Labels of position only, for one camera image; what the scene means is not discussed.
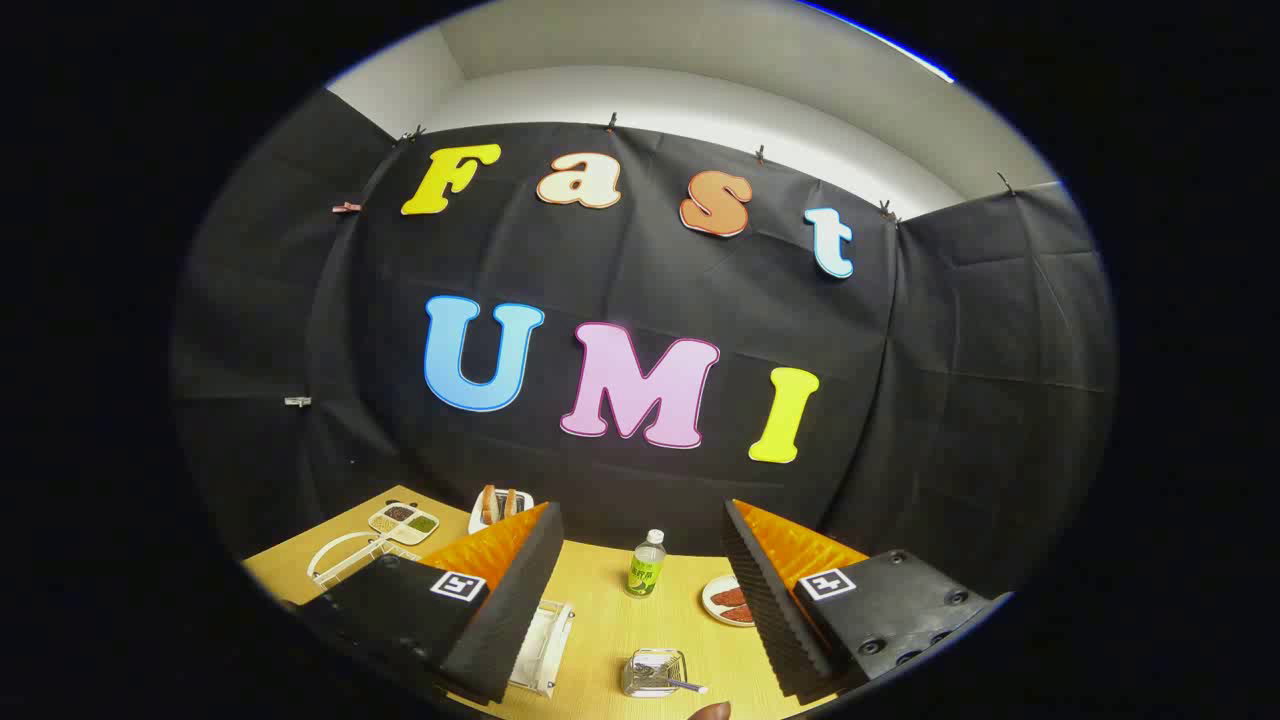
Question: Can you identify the white divided grain dish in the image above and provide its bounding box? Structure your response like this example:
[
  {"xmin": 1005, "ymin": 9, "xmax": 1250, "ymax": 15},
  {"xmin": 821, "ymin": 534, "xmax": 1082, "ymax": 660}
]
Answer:
[{"xmin": 368, "ymin": 503, "xmax": 440, "ymax": 546}]

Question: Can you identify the metal spoon with checkered handle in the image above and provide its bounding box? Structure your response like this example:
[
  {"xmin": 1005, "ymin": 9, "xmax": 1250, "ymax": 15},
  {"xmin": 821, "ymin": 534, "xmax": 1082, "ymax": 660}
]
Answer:
[{"xmin": 640, "ymin": 662, "xmax": 709, "ymax": 695}]

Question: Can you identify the metal wire basket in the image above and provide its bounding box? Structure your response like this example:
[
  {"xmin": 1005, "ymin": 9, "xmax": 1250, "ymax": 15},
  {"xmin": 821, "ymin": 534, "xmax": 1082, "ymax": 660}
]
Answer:
[{"xmin": 621, "ymin": 649, "xmax": 689, "ymax": 698}]

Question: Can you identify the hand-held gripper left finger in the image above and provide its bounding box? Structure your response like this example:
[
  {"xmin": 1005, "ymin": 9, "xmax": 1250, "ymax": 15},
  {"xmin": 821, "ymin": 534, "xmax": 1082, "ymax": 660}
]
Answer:
[{"xmin": 296, "ymin": 502, "xmax": 566, "ymax": 706}]

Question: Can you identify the white wire dish rack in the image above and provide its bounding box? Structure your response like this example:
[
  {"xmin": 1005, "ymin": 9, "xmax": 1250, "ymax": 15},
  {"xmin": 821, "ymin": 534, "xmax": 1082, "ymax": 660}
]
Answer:
[{"xmin": 307, "ymin": 530, "xmax": 576, "ymax": 698}]

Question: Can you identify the white toaster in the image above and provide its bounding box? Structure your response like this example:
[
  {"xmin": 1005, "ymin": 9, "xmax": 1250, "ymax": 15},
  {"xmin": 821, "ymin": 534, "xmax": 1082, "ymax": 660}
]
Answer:
[{"xmin": 468, "ymin": 485, "xmax": 535, "ymax": 534}]

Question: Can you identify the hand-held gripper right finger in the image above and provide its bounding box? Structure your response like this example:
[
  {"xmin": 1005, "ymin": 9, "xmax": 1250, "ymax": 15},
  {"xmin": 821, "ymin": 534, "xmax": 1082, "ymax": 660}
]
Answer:
[{"xmin": 722, "ymin": 499, "xmax": 1013, "ymax": 704}]

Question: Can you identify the green label drink bottle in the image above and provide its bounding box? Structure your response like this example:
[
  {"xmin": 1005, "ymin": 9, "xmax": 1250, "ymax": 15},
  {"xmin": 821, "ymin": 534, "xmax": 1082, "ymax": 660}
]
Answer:
[{"xmin": 627, "ymin": 529, "xmax": 667, "ymax": 599}]

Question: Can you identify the white oval dish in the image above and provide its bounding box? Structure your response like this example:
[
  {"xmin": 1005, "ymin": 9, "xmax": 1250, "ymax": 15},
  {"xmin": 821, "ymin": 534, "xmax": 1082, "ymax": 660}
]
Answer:
[{"xmin": 701, "ymin": 575, "xmax": 758, "ymax": 628}]

